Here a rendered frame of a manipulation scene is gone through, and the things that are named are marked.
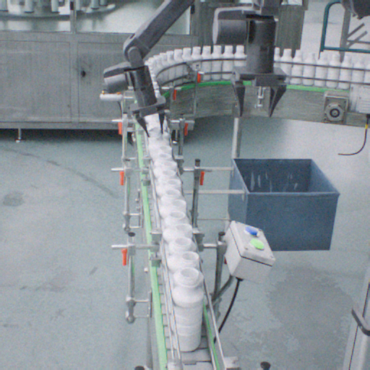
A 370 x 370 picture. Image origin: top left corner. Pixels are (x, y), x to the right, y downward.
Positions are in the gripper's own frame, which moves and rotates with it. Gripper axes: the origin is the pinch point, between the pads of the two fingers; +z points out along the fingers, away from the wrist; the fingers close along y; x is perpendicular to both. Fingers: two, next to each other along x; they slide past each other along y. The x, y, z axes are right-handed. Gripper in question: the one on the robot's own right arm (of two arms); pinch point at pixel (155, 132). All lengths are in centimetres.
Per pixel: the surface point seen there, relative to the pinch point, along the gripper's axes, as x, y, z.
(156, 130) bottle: -1.1, -0.5, -0.2
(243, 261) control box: 56, -13, 14
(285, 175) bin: -41, -43, 43
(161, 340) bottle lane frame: 69, 8, 18
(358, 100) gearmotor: -104, -95, 45
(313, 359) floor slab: -40, -42, 135
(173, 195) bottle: 37.2, -1.4, 3.0
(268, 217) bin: -10, -29, 42
